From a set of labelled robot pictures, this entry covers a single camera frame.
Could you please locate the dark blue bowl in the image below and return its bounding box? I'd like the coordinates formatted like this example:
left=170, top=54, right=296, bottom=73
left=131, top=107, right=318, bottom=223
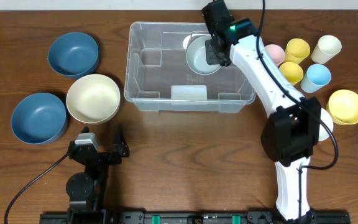
left=11, top=93, right=68, bottom=144
left=47, top=32, right=99, bottom=80

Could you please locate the left black cable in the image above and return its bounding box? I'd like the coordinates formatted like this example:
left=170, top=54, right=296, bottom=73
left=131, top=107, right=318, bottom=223
left=4, top=152, right=71, bottom=224

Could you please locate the dark blue bowl far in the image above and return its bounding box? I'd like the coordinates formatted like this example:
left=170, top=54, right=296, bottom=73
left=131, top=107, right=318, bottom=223
left=47, top=32, right=99, bottom=80

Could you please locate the pink cup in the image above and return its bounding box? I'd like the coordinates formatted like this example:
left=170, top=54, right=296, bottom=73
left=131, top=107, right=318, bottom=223
left=265, top=44, right=285, bottom=66

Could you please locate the light blue cup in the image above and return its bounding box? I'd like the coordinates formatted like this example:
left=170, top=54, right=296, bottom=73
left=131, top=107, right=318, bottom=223
left=300, top=64, right=331, bottom=93

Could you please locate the clear plastic storage container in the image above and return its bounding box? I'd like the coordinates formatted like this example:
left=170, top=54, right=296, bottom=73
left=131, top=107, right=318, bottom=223
left=124, top=22, right=256, bottom=113

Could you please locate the white small bowl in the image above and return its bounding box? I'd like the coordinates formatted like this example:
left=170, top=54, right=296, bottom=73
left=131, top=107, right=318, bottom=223
left=318, top=108, right=334, bottom=141

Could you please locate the dark blue bowl near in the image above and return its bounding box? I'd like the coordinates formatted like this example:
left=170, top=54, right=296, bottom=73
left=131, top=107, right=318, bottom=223
left=11, top=93, right=68, bottom=144

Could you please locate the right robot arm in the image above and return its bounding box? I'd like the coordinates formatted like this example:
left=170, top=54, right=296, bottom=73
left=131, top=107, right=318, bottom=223
left=201, top=1, right=321, bottom=223

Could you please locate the cream large bowl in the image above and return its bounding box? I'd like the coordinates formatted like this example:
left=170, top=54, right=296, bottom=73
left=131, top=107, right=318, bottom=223
left=66, top=74, right=121, bottom=124

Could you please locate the yellow small bowl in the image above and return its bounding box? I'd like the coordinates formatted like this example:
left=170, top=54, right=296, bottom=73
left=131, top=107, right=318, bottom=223
left=326, top=90, right=358, bottom=125

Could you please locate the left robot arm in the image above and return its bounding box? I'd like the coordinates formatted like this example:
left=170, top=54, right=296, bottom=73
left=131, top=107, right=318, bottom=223
left=66, top=126, right=130, bottom=212

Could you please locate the yellow cup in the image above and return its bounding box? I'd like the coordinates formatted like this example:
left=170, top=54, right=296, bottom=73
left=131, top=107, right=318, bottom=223
left=279, top=62, right=304, bottom=86
left=284, top=38, right=310, bottom=64

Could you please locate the grey small bowl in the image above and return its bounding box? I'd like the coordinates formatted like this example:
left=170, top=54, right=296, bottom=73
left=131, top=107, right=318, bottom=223
left=186, top=35, right=221, bottom=75

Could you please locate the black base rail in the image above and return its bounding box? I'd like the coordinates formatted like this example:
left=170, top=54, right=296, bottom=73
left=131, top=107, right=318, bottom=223
left=39, top=210, right=352, bottom=224

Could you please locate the cream cup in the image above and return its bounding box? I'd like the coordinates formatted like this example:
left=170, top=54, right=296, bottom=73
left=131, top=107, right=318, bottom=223
left=311, top=35, right=342, bottom=64

